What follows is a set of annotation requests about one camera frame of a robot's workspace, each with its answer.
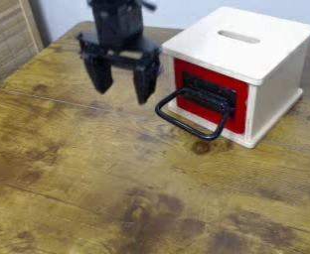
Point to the white wooden box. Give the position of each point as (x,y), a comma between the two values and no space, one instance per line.
(257,49)

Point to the wooden slatted panel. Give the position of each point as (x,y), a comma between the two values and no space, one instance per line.
(20,39)

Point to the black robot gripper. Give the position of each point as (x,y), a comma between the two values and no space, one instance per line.
(117,43)

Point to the black metal drawer handle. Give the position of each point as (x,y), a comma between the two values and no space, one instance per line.
(197,101)

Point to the red drawer front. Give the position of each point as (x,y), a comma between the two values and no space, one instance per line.
(212,89)

